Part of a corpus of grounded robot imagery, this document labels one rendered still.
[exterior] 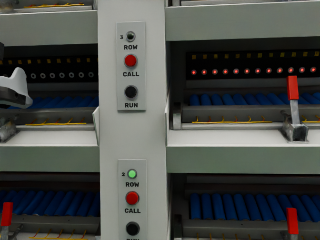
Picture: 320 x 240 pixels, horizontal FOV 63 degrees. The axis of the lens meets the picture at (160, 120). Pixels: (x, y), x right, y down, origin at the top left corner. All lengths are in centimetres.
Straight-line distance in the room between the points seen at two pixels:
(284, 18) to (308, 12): 3
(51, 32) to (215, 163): 30
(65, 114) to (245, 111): 29
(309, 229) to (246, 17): 34
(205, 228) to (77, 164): 23
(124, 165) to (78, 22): 21
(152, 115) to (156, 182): 9
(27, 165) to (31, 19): 21
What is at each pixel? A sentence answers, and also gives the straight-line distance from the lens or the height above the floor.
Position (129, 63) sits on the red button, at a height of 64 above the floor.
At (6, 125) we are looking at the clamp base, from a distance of 46.
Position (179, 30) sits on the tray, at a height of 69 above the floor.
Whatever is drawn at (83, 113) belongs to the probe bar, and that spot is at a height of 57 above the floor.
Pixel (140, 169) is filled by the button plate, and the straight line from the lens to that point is 37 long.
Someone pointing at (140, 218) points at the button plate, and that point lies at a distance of 39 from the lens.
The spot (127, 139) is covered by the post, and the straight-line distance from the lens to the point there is 37.
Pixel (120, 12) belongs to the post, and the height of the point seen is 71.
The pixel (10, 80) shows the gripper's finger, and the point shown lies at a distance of 44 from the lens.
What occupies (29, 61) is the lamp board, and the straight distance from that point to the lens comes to 60.
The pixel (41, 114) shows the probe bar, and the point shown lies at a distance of 48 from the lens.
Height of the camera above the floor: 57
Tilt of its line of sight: 1 degrees down
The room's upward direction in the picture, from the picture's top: 1 degrees counter-clockwise
